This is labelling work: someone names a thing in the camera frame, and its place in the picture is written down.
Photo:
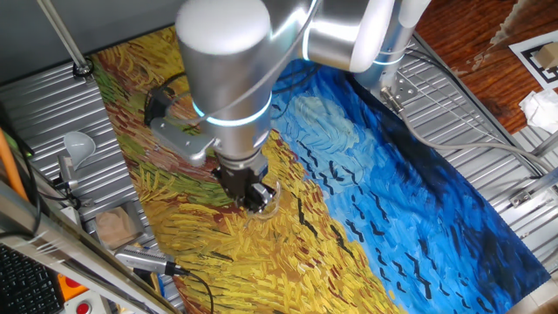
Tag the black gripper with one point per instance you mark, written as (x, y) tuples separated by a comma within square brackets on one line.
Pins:
[(235, 183)]

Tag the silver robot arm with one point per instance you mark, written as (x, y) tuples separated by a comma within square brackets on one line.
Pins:
[(222, 65)]

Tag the clear glass beaker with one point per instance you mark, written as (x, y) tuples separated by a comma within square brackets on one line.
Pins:
[(271, 212)]

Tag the painted wheatfield tablecloth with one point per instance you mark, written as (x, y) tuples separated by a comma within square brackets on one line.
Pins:
[(392, 196)]

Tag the light wooden block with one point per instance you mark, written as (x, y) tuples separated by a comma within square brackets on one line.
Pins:
[(115, 227)]

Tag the grey plastic ladle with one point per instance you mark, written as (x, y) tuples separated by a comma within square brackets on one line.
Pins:
[(79, 146)]

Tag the grey red-button box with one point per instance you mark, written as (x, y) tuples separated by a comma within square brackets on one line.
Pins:
[(85, 307)]

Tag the orange red-button box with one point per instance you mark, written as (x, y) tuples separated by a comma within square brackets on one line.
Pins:
[(70, 285)]

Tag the black pole foot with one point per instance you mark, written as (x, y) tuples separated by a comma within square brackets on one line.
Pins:
[(83, 69)]

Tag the black keyboard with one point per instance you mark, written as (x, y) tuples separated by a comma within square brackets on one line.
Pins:
[(26, 283)]

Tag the metal stand pole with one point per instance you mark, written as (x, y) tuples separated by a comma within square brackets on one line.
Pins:
[(61, 30)]

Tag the aluminium profile bar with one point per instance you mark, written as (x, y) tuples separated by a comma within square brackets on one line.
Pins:
[(545, 144), (542, 181)]

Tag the crumpled white tissue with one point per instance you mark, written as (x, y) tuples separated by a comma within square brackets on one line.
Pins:
[(540, 111)]

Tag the black white marker sheet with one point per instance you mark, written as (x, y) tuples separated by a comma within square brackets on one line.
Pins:
[(529, 61)]

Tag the small cardboard cube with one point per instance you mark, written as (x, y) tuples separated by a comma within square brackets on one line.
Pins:
[(548, 56)]

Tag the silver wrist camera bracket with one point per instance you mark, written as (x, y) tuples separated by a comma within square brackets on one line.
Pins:
[(183, 141)]

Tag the silver depth camera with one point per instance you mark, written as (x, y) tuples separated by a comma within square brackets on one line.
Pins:
[(144, 260)]

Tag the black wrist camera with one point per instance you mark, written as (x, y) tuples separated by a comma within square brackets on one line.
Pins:
[(158, 107)]

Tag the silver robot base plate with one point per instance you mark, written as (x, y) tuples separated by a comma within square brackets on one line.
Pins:
[(405, 91)]

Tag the small silver mounted camera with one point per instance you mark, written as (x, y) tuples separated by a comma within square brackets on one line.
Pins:
[(67, 174)]

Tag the aluminium frame beam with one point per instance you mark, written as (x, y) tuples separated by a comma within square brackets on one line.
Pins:
[(52, 244)]

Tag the metal corner bracket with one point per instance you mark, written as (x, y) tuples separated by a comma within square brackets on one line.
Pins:
[(525, 198)]

